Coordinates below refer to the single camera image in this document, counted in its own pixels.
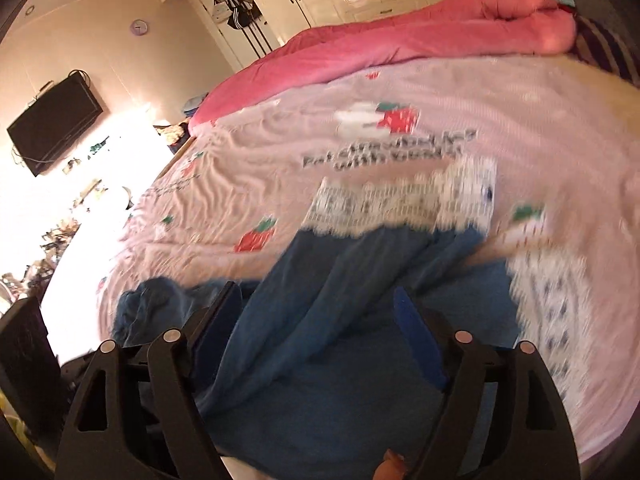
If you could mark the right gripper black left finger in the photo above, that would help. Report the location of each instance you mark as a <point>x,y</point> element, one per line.
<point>134,414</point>

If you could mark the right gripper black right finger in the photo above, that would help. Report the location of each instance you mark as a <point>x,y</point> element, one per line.
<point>501,415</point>

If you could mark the blue denim pants lace hem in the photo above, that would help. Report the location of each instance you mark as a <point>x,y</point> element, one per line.
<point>315,377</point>

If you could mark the right hand red nails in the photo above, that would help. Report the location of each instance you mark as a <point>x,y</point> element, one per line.
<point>393,467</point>

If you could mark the pink strawberry print bedsheet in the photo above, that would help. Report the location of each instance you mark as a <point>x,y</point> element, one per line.
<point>565,139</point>

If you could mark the striped dark pillow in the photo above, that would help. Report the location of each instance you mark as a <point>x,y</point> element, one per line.
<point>601,48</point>

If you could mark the white door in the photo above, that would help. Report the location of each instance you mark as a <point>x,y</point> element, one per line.
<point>240,47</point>

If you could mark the pink folded quilt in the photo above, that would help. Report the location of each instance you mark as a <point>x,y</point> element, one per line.
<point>447,29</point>

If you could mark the bags hanging on door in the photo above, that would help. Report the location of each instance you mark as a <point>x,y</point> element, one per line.
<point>237,14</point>

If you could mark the black wall television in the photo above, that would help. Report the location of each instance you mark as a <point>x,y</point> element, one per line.
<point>46,130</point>

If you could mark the purple wall clock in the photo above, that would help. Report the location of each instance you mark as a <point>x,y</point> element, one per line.
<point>139,27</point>

